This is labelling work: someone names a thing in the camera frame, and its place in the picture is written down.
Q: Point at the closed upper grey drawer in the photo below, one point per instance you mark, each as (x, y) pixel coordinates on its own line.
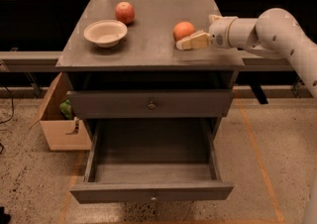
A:
(150, 104)

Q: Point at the grey metal rail shelf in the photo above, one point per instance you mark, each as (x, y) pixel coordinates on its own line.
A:
(45, 62)

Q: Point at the open lower grey drawer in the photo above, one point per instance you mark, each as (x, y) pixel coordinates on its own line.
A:
(143, 160)

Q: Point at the green item in box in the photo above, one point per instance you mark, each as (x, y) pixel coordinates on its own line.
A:
(65, 109)

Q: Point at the beige paper bowl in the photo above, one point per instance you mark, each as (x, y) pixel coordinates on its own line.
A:
(106, 33)

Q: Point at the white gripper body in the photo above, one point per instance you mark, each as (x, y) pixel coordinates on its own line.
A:
(218, 32)

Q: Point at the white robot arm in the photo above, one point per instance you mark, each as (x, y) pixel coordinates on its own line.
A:
(274, 34)

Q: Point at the orange fruit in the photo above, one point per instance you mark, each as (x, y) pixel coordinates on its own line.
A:
(182, 30)

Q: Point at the grey wooden drawer cabinet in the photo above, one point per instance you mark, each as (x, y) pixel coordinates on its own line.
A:
(147, 58)

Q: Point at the red apple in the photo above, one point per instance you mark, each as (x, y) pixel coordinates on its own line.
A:
(125, 13)

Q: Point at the cardboard box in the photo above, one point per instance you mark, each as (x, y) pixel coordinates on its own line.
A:
(62, 134)

